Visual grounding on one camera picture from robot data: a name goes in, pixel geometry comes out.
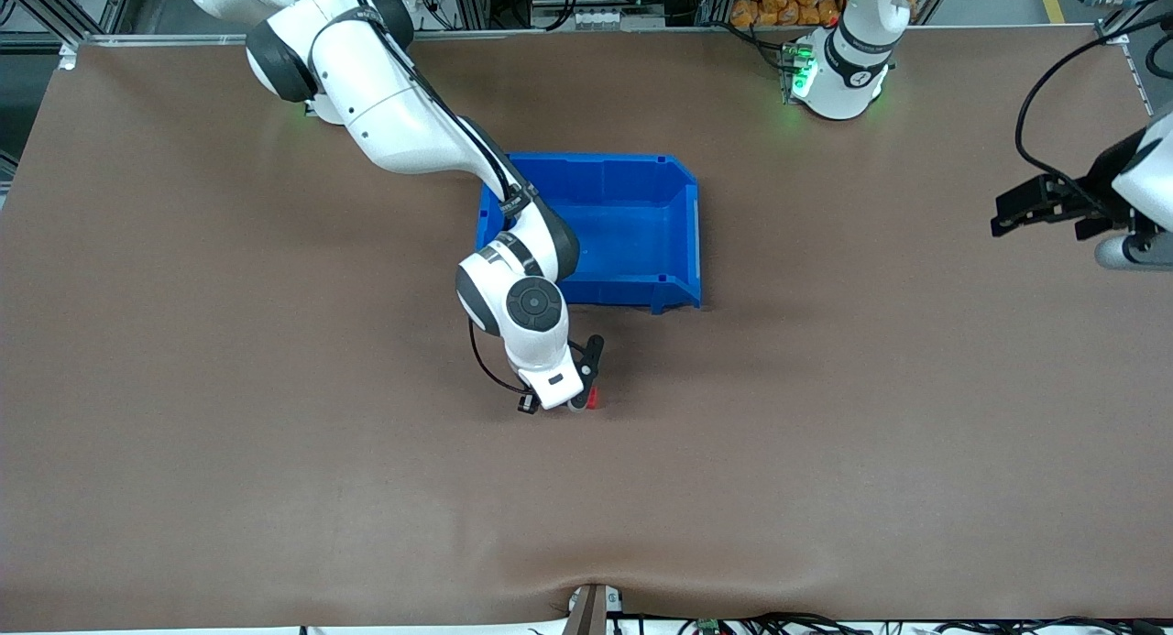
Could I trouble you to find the orange bagged items pile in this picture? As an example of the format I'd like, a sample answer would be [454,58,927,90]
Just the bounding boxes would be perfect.
[730,0,846,28]

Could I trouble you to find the white power strip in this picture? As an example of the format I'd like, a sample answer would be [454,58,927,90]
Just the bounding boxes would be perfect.
[541,7,635,31]

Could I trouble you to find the aluminium frame profile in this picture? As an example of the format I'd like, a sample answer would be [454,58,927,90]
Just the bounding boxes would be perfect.
[0,0,138,46]
[1095,0,1173,46]

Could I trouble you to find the blue plastic storage bin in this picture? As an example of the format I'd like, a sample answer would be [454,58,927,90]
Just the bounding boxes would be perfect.
[476,152,703,315]

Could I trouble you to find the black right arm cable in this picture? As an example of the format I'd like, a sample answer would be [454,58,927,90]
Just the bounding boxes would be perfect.
[344,0,542,415]

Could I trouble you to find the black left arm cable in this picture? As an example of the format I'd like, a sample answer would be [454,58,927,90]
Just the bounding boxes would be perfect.
[1014,0,1173,196]

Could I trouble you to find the black floor cable bundle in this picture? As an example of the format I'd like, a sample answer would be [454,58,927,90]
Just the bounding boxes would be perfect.
[632,612,1173,635]

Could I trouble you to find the brown table cover mat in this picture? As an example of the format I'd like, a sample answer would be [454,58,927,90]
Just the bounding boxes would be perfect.
[0,27,1173,632]

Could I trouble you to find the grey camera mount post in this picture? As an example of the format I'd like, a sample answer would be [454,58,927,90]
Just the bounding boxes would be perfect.
[561,582,625,635]

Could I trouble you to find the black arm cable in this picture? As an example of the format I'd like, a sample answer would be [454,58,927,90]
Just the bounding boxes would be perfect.
[1014,0,1173,196]
[344,0,542,415]

